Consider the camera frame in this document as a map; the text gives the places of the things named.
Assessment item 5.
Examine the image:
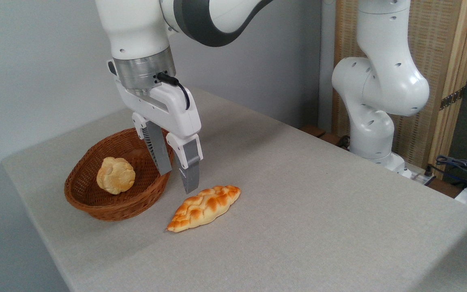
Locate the round pale bread roll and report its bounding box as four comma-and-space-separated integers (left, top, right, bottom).
96, 157, 136, 195

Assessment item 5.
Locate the dark cable bundle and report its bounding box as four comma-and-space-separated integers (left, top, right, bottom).
428, 150, 467, 192

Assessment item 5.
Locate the brown wooden block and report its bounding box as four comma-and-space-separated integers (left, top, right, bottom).
300, 125, 326, 139
319, 133, 349, 149

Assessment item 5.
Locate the braided golden bread loaf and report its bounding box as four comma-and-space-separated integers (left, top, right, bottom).
166, 185, 241, 233

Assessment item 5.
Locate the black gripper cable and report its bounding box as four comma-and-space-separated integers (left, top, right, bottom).
156, 72, 191, 111

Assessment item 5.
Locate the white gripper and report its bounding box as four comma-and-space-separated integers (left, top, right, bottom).
107, 60, 204, 194

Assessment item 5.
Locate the wood and rattan folding screen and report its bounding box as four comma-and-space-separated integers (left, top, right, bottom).
333, 0, 467, 179

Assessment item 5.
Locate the brown wicker basket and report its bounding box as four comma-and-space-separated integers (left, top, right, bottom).
64, 128, 175, 222

